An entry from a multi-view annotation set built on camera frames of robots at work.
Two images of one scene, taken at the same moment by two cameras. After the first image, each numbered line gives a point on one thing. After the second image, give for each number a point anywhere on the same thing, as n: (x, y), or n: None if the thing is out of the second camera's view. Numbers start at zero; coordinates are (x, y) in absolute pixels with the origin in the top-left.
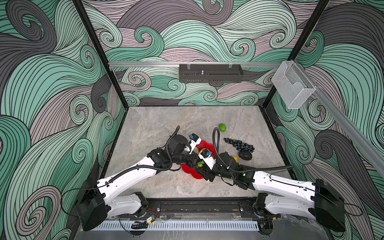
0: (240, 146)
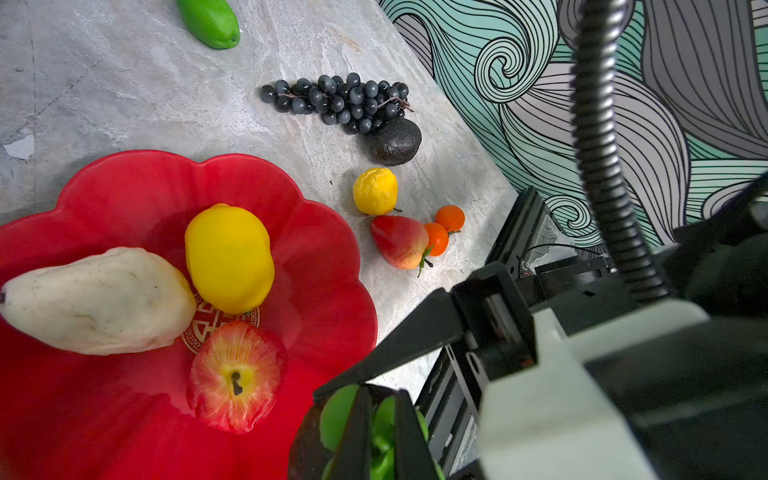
0: (358, 106)
